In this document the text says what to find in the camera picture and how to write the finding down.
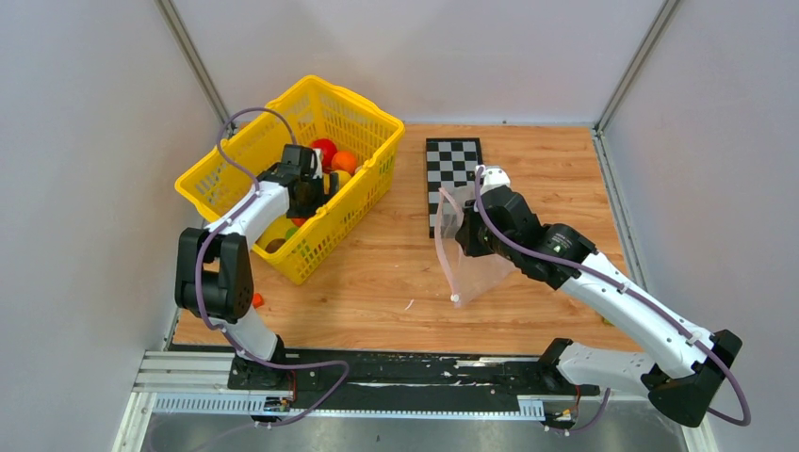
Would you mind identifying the small orange item on table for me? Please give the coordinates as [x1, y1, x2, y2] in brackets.
[252, 293, 265, 309]

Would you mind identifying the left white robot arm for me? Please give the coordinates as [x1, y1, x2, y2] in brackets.
[174, 144, 330, 389]

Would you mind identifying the red apple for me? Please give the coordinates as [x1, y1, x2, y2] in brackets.
[311, 138, 338, 171]

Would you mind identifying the clear zip top bag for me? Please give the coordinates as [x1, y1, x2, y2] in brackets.
[433, 184, 519, 308]

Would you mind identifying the yellow lemon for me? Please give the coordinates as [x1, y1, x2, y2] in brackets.
[331, 169, 352, 191]

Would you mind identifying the brown kiwi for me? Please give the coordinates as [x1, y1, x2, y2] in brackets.
[264, 238, 286, 254]

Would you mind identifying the yellow plastic basket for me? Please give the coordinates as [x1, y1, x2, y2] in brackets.
[174, 75, 405, 284]

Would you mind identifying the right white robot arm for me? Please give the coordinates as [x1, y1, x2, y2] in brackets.
[433, 185, 752, 427]

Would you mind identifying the black white checkerboard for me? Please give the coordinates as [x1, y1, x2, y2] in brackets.
[425, 137, 483, 239]

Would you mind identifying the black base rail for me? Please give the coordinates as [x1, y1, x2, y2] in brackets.
[131, 346, 619, 431]

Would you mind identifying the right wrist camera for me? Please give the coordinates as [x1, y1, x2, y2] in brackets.
[475, 165, 511, 195]

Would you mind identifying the orange tangerine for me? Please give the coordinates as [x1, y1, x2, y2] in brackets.
[331, 151, 358, 175]

